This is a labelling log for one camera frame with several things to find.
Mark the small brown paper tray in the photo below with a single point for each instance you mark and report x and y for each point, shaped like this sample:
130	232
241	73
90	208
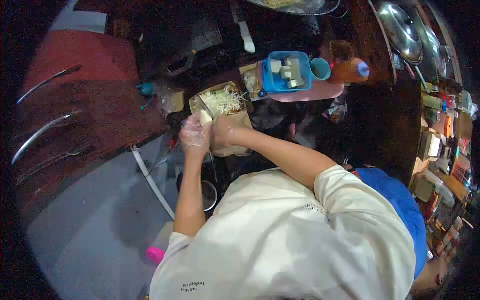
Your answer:
249	80

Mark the orange sauce bottle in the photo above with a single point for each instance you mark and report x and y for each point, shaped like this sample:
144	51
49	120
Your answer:
347	71

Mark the person's right fingers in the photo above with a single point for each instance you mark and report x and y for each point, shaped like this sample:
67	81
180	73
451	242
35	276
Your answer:
218	126

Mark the blue plastic container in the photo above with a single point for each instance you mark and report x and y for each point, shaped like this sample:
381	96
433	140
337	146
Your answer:
279	84

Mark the teal plastic cup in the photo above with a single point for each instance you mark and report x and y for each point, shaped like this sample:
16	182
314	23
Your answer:
321	69

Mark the small metal pot lid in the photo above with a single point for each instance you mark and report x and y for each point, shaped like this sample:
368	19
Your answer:
435	50

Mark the large metal pot lid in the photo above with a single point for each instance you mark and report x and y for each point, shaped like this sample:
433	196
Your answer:
400	32

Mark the small teal plastic object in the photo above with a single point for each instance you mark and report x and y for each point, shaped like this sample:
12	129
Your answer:
145	89

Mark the cluttered shelf of goods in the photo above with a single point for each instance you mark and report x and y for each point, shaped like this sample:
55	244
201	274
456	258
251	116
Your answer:
446	150

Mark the pile of shredded cheese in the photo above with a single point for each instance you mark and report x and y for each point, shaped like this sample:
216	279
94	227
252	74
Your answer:
223	101

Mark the brown paper food box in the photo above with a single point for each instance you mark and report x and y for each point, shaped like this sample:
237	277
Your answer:
240	119

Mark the pink plastic tray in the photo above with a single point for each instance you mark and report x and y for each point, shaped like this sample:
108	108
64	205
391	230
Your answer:
315	93

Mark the white cheese cube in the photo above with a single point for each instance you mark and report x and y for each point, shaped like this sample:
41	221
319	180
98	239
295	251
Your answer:
294	63
296	83
275	66
286	72

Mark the person's left fingers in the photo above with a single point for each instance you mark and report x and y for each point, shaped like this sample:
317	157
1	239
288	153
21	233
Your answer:
195	120

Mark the round metal bowl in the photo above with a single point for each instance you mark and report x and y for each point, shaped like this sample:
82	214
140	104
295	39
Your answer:
209	195

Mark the white plastic pipe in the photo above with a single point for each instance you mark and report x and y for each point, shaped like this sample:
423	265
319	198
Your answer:
152	182

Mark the person's left hand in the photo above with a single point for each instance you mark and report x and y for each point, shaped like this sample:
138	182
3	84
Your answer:
194	135

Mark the metal pan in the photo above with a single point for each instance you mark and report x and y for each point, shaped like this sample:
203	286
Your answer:
300	5

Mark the person's right hand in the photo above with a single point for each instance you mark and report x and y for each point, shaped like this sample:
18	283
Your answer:
224	132

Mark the pink plastic object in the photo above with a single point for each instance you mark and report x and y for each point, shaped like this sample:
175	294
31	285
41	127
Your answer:
154	255

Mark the pale cheese block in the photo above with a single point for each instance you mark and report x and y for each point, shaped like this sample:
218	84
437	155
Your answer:
206	118

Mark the person's body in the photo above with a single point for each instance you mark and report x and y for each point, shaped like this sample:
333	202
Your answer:
285	240

